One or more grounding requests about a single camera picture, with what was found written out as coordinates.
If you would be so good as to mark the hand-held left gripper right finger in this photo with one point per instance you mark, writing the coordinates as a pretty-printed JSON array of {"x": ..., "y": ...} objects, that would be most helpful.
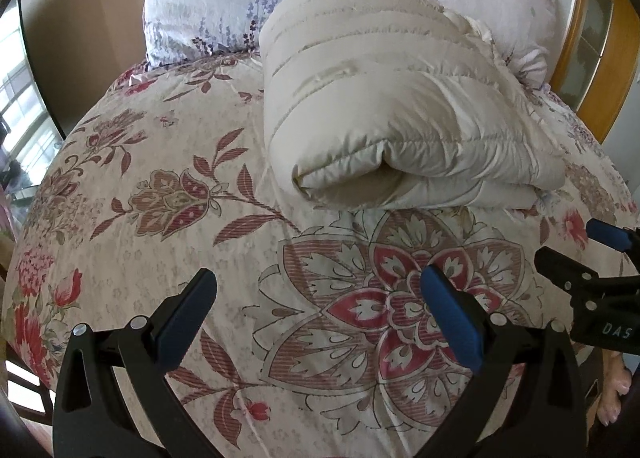
[{"x": 450, "y": 320}]

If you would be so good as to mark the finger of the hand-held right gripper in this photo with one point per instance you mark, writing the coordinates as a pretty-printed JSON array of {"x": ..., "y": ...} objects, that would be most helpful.
[
  {"x": 565, "y": 270},
  {"x": 609, "y": 234}
]

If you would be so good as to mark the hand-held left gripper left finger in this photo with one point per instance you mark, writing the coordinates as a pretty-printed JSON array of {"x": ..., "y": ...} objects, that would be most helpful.
[{"x": 186, "y": 325}]

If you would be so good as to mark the cream duvet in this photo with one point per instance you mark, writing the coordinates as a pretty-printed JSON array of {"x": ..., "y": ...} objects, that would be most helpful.
[{"x": 380, "y": 103}]

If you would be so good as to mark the person's right hand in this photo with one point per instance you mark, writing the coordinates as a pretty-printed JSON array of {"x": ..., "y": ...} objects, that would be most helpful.
[{"x": 617, "y": 388}]

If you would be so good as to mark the floral bedspread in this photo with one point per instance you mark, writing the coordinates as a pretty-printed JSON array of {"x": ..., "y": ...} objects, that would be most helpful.
[{"x": 200, "y": 198}]

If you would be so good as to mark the dark wooden furniture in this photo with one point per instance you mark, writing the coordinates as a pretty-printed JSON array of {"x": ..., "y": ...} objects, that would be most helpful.
[{"x": 25, "y": 388}]

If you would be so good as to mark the wooden headboard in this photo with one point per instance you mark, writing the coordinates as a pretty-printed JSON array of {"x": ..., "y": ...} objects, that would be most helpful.
[{"x": 595, "y": 28}]

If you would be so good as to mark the window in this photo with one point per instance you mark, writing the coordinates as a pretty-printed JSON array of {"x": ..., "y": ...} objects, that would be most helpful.
[{"x": 25, "y": 103}]

